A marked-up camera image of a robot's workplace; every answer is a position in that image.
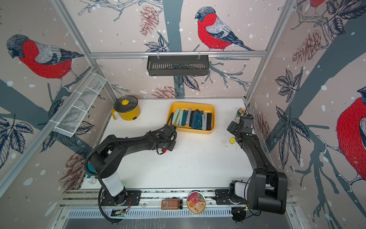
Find black pruning pliers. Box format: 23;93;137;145
206;113;213;131

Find black hanging wall basket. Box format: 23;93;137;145
147;55;210;76

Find dark teal angled pruning pliers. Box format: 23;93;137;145
191;110;200;129

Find round pink tin lid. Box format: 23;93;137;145
186;191;206;215

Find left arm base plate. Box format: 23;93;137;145
100;189;142;207

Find small yellow cap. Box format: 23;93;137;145
229;137;236;144

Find white wire mesh shelf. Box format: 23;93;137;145
53;72;107;137

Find green white small bottle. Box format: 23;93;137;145
234;108;246;123

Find teal round object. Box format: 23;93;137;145
86;163;97;184

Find grey pruning pliers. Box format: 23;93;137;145
186;108;192;125

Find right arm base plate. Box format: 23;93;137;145
213;189;254;206

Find yellow plastic storage box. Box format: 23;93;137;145
167;102;216;135

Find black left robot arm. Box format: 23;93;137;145
84;124;177;206

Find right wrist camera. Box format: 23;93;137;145
241;115;253;134

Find yellow electric cooking pot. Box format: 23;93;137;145
111;95;141;121

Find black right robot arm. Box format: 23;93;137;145
227;116;288;215

